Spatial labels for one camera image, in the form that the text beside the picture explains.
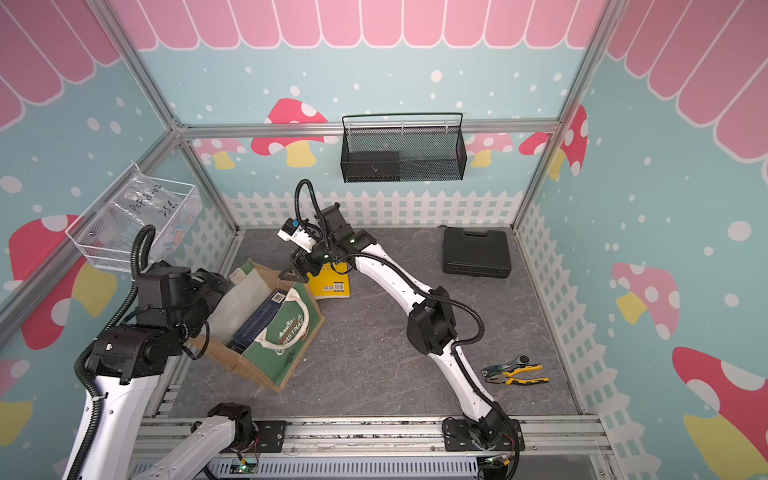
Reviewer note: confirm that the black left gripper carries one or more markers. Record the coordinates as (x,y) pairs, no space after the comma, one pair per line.
(212,296)

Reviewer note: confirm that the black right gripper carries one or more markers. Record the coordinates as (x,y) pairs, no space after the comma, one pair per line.
(296,258)

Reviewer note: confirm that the yellow book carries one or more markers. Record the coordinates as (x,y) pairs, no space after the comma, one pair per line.
(331,282)

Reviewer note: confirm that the dark blue barcode book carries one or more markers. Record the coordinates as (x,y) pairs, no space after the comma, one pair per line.
(257,322)

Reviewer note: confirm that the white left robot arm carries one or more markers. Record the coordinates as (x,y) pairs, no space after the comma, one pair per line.
(122,367)

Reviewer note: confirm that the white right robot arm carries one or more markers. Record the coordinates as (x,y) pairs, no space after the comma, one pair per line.
(437,326)

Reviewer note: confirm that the clear plastic bag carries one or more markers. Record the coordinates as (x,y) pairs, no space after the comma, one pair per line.
(171,207)

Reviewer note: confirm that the black box in basket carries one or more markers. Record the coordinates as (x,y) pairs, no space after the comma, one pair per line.
(371,166)

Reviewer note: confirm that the green circuit board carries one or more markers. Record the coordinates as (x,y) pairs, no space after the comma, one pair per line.
(245,467)

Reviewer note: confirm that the black plastic tool case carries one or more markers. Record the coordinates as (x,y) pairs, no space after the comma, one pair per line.
(476,253)

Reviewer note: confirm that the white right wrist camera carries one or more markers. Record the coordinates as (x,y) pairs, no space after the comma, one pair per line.
(292,231)

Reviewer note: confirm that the white wire basket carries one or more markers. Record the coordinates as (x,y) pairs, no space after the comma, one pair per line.
(79,232)

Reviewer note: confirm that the black wire mesh basket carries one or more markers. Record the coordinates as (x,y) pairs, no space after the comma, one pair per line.
(431,145)

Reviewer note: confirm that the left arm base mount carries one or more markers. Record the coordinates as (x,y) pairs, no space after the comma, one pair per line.
(259,436)

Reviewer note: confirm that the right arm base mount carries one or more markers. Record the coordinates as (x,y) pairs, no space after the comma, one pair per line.
(495,432)

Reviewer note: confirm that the yellow handled pliers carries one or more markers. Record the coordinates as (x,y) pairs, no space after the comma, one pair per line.
(512,373)

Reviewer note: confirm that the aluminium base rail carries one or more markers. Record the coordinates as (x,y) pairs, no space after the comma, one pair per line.
(557,447)

